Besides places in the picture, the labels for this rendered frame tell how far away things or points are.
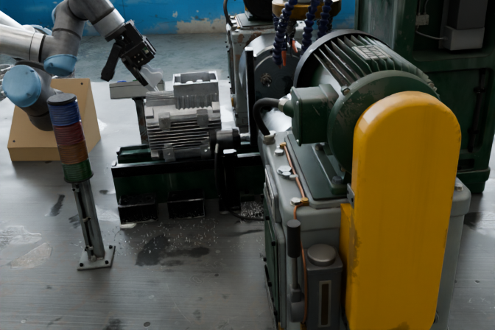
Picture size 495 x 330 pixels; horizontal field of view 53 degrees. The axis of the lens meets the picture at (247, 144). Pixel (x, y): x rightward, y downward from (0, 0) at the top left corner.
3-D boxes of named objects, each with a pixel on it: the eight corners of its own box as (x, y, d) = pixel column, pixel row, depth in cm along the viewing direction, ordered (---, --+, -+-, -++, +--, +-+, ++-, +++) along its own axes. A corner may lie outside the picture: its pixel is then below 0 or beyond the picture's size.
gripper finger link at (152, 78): (171, 88, 140) (151, 62, 136) (155, 100, 141) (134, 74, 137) (172, 85, 143) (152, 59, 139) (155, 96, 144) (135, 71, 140)
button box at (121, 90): (166, 96, 166) (164, 79, 166) (164, 94, 159) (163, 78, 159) (114, 99, 165) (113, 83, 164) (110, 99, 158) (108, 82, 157)
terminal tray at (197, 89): (217, 93, 145) (215, 70, 142) (219, 107, 135) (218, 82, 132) (176, 97, 144) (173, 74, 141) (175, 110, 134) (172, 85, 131)
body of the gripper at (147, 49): (156, 60, 135) (127, 22, 130) (131, 76, 137) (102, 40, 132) (158, 52, 142) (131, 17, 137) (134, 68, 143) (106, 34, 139)
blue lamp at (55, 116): (83, 114, 109) (79, 95, 108) (77, 124, 104) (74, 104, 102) (55, 116, 109) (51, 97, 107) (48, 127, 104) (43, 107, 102)
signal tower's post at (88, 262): (116, 247, 126) (84, 89, 108) (110, 267, 119) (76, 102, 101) (83, 250, 125) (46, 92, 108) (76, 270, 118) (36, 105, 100)
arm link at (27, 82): (16, 115, 164) (-7, 98, 151) (26, 78, 168) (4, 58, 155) (51, 117, 163) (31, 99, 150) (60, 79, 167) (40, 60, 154)
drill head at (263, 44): (300, 85, 197) (300, 20, 186) (321, 120, 164) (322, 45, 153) (236, 90, 195) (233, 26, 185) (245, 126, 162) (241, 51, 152)
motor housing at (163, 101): (220, 136, 155) (216, 77, 147) (225, 164, 138) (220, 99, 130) (155, 142, 153) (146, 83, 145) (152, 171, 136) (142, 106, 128)
